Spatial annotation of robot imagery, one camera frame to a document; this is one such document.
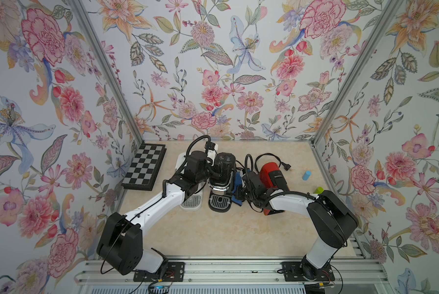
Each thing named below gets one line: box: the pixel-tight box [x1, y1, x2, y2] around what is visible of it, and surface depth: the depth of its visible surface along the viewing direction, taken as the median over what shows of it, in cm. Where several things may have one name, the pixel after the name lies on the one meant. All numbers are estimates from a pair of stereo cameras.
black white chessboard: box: [121, 142, 167, 192], surface depth 106 cm
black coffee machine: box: [207, 151, 237, 213], surface depth 83 cm
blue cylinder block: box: [302, 170, 313, 181], surface depth 105 cm
